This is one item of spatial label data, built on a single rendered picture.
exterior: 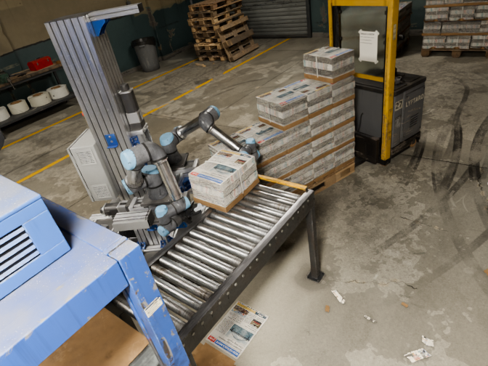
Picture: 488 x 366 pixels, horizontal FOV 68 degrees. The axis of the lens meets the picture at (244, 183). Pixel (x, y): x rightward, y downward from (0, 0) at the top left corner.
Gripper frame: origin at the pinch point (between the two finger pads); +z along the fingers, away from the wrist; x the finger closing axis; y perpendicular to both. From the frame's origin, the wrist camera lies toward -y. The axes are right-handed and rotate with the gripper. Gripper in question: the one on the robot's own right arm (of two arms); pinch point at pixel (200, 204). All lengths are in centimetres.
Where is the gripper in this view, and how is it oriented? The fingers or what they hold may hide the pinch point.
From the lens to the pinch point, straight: 248.8
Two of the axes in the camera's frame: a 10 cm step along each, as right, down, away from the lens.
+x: -7.9, -2.2, 5.7
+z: 6.0, -5.2, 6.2
